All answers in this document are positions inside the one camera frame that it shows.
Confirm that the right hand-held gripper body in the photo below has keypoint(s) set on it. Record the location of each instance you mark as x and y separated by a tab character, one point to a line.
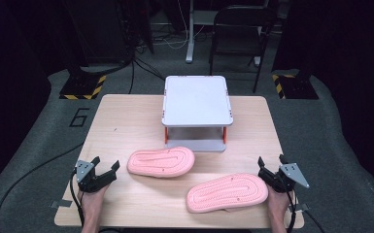
285	179

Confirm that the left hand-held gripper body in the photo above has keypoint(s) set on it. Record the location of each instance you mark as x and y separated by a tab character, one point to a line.
90	181

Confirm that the pink slipper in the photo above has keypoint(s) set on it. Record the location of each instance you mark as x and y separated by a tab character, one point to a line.
227	193
161	161

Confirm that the white shoe rack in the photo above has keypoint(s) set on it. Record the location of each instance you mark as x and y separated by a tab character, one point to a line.
197	102

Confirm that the person's left hand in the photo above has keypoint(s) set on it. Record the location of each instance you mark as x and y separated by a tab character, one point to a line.
93	202

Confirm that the person's right hand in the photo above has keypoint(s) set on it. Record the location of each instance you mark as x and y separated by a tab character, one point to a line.
279	204

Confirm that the grey tape strip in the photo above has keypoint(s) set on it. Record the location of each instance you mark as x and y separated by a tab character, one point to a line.
61	204
301	207

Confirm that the black yellow striped stand base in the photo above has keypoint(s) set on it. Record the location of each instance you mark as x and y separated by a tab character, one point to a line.
82	85
296	88

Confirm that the black folding chair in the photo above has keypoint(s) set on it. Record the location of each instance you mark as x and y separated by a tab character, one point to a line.
239	29

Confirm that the white desk leg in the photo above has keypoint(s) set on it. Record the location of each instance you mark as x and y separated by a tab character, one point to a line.
190	35

